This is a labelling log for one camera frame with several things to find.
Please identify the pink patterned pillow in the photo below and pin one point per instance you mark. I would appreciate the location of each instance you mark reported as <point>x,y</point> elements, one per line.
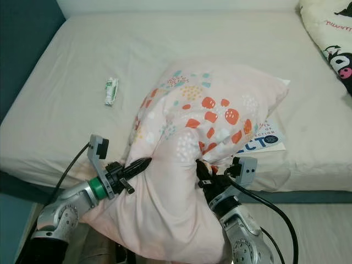
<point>198,99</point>

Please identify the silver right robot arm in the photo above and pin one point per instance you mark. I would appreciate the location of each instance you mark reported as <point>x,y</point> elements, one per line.
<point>245,242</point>

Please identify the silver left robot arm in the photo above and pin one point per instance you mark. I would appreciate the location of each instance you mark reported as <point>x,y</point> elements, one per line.
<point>71,203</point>

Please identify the white book with blue letters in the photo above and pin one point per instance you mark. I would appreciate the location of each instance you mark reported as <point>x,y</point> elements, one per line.
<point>269,140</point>

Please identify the green white tube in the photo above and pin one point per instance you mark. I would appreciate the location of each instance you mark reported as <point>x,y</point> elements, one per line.
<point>111,91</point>

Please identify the cream sheeted mattress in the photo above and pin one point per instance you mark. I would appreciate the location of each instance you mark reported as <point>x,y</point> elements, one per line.
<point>143,44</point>

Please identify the cream cartoon print blanket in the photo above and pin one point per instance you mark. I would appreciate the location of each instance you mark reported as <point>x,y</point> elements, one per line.
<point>330,33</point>

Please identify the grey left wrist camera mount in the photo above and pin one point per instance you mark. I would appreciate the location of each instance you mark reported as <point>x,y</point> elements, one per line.
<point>96,159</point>

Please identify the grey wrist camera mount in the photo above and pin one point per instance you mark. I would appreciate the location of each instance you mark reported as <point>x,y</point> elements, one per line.
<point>96,159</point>
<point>247,168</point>

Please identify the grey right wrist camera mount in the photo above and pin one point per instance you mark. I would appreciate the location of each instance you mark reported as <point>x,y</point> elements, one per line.
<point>247,168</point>

